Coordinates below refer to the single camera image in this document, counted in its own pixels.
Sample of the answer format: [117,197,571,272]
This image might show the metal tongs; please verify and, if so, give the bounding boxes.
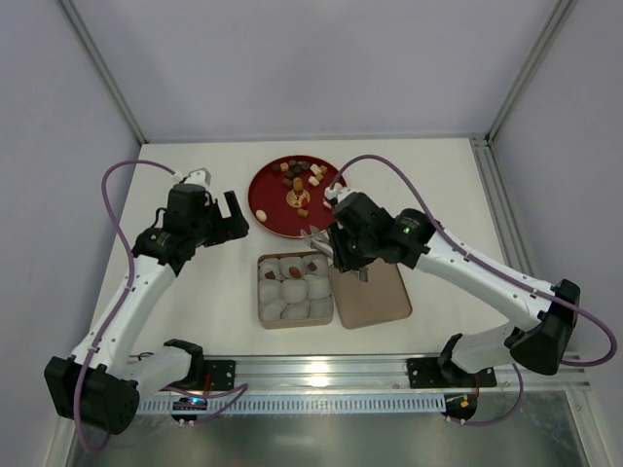
[300,226,369,282]

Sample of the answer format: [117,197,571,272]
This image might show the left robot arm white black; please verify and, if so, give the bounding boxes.
[44,183,249,435]

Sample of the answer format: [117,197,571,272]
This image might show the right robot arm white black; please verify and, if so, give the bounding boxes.
[325,188,579,386]

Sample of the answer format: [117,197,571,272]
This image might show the tan barrel chocolate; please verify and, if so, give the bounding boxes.
[293,178,304,193]

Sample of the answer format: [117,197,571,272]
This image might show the white paper cup top right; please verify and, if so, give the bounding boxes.
[304,255,329,277]

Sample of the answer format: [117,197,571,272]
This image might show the white paper cup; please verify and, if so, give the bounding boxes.
[258,258,283,281]
[308,298,334,322]
[280,301,311,321]
[259,298,287,322]
[279,257,306,280]
[258,279,281,304]
[280,279,308,305]
[305,274,331,301]
[304,255,329,277]

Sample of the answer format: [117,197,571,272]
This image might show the round red tray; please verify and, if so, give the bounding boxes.
[247,155,338,238]

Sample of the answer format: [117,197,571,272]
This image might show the white paper cup top left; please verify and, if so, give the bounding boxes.
[258,258,283,281]

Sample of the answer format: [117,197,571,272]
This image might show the white paper cup top middle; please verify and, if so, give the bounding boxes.
[279,257,306,280]

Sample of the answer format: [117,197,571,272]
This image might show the white paper cup middle right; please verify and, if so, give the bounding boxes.
[305,274,331,301]

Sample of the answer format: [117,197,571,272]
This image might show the gold tin lid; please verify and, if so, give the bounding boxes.
[329,260,413,330]

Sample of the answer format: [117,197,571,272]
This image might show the white paper cup middle left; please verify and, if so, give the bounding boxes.
[258,279,281,304]

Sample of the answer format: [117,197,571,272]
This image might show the white paper cup bottom right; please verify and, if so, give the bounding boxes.
[308,298,334,322]

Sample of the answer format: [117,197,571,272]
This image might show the gold square tin box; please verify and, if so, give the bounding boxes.
[257,252,334,330]

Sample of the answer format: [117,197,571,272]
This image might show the white paper cup centre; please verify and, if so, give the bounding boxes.
[280,279,308,305]

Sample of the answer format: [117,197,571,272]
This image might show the white paper cup bottom middle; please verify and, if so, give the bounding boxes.
[280,301,311,321]

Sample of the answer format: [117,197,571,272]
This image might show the white paper cup bottom left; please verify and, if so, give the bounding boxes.
[259,298,287,322]

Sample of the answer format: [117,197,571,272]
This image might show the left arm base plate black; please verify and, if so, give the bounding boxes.
[201,359,237,393]

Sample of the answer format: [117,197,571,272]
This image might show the aluminium rail right side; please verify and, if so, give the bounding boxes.
[469,134,540,277]

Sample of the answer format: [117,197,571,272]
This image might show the aluminium rail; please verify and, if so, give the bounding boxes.
[469,134,540,277]
[121,350,591,394]

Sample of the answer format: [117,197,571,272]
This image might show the aluminium rail front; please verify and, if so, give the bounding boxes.
[121,350,591,394]

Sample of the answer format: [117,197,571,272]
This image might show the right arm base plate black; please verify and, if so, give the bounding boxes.
[406,356,497,389]

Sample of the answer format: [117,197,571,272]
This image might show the aluminium frame post left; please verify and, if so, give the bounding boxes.
[55,0,148,146]

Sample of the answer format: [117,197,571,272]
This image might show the aluminium frame post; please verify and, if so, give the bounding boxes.
[486,0,577,144]
[55,0,148,146]

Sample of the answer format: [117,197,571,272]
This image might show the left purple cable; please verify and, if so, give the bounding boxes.
[72,159,249,453]

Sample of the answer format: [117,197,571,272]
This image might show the purple cable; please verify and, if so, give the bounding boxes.
[326,154,619,428]
[72,159,249,453]

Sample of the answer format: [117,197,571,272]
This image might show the left round mount black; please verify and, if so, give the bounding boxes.
[171,396,207,426]

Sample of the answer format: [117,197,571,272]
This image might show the round mount black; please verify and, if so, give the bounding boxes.
[442,394,478,425]
[171,396,207,426]

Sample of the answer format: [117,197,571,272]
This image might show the perforated cable duct strip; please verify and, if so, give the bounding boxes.
[137,393,445,415]

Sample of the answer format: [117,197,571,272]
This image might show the right round mount black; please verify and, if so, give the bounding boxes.
[442,394,478,425]

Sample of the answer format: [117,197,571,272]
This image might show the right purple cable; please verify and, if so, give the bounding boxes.
[326,154,619,428]

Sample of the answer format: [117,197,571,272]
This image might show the aluminium frame post right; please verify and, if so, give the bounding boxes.
[486,0,577,144]

